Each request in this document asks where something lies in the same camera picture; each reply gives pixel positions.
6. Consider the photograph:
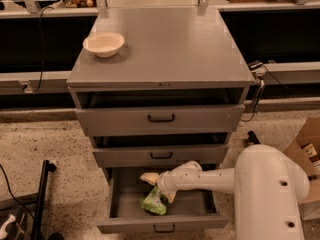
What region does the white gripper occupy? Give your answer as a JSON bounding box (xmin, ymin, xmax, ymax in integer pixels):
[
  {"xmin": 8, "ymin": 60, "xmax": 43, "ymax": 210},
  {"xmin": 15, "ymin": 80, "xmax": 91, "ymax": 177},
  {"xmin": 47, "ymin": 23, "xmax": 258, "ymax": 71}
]
[{"xmin": 140, "ymin": 171, "xmax": 178, "ymax": 204}]

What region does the green rice chip bag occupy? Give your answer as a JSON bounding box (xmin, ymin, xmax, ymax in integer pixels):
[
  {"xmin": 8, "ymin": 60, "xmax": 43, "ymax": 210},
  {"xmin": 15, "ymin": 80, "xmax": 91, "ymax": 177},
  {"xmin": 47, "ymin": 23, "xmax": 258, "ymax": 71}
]
[{"xmin": 140, "ymin": 186, "xmax": 167, "ymax": 215}]

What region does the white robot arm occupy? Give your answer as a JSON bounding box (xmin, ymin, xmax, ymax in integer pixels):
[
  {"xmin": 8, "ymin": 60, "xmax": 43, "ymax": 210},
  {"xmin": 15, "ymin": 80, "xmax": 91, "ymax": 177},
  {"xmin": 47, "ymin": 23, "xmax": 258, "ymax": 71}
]
[{"xmin": 140, "ymin": 144, "xmax": 310, "ymax": 240}]

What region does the grey middle drawer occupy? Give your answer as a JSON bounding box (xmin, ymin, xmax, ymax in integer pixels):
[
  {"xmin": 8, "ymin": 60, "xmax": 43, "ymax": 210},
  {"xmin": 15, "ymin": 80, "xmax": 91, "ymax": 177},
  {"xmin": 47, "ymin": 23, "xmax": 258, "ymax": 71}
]
[{"xmin": 93, "ymin": 133, "xmax": 228, "ymax": 168}]

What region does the grey drawer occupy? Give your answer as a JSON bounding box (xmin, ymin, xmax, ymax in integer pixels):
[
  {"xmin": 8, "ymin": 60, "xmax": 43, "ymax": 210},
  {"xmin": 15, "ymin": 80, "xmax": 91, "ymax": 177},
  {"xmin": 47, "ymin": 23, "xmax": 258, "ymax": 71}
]
[
  {"xmin": 73, "ymin": 96, "xmax": 244, "ymax": 136},
  {"xmin": 93, "ymin": 133, "xmax": 228, "ymax": 168},
  {"xmin": 97, "ymin": 166, "xmax": 228, "ymax": 234}
]

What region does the grey bottom drawer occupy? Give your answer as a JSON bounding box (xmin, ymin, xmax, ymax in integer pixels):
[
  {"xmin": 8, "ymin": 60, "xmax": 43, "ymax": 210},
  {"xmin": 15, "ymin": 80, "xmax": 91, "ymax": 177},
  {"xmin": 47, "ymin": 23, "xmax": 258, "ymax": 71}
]
[{"xmin": 97, "ymin": 166, "xmax": 228, "ymax": 234}]

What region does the grey top drawer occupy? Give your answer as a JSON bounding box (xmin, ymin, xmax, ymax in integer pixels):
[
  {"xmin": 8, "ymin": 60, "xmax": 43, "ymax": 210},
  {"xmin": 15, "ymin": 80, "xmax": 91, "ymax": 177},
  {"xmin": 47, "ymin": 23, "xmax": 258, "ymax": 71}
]
[{"xmin": 73, "ymin": 96, "xmax": 244, "ymax": 136}]

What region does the grey drawer cabinet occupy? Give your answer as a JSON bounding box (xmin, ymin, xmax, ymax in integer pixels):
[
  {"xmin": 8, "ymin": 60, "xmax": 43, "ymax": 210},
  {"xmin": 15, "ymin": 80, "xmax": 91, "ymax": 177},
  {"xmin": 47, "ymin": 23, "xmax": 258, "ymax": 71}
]
[{"xmin": 65, "ymin": 6, "xmax": 257, "ymax": 172}]

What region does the black bar right floor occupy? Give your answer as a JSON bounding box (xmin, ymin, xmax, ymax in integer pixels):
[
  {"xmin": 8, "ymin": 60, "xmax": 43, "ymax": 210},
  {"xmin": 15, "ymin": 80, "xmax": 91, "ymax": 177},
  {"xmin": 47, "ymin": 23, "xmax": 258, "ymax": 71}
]
[{"xmin": 248, "ymin": 131, "xmax": 260, "ymax": 144}]

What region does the black stand left floor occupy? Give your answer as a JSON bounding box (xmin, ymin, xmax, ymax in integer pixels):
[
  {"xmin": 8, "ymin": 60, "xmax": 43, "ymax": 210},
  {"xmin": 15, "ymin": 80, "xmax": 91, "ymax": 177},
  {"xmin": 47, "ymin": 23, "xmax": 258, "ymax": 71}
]
[{"xmin": 31, "ymin": 160, "xmax": 56, "ymax": 240}]

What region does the cardboard box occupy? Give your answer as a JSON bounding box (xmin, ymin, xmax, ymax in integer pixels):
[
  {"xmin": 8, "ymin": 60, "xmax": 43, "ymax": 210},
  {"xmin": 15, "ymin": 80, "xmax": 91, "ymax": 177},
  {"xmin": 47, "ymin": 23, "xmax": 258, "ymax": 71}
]
[{"xmin": 284, "ymin": 118, "xmax": 320, "ymax": 220}]

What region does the black power adapter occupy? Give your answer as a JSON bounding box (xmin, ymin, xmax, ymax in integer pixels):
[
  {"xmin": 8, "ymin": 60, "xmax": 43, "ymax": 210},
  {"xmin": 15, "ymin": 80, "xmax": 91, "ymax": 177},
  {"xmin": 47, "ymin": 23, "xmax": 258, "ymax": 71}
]
[{"xmin": 248, "ymin": 60, "xmax": 263, "ymax": 70}]

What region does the white bowl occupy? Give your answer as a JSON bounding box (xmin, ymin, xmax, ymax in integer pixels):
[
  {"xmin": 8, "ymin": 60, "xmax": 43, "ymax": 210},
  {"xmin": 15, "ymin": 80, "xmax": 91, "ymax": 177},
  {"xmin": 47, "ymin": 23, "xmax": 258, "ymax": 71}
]
[{"xmin": 83, "ymin": 32, "xmax": 125, "ymax": 58}]

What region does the black cable right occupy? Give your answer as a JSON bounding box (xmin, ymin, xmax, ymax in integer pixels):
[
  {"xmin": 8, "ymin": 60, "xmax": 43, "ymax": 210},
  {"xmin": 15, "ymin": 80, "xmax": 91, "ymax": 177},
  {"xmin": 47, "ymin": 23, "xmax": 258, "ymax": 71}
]
[{"xmin": 240, "ymin": 63, "xmax": 291, "ymax": 123}]

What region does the black cable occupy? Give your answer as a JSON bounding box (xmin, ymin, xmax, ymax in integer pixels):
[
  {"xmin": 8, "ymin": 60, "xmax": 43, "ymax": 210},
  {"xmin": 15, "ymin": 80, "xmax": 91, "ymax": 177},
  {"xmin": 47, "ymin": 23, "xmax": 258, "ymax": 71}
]
[
  {"xmin": 32, "ymin": 5, "xmax": 55, "ymax": 94},
  {"xmin": 240, "ymin": 63, "xmax": 291, "ymax": 123}
]

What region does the black cable left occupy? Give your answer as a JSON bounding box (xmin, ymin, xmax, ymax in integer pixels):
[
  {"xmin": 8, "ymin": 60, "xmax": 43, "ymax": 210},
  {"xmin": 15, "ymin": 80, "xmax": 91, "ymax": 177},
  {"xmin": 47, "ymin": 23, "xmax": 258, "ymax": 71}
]
[{"xmin": 32, "ymin": 5, "xmax": 55, "ymax": 94}]

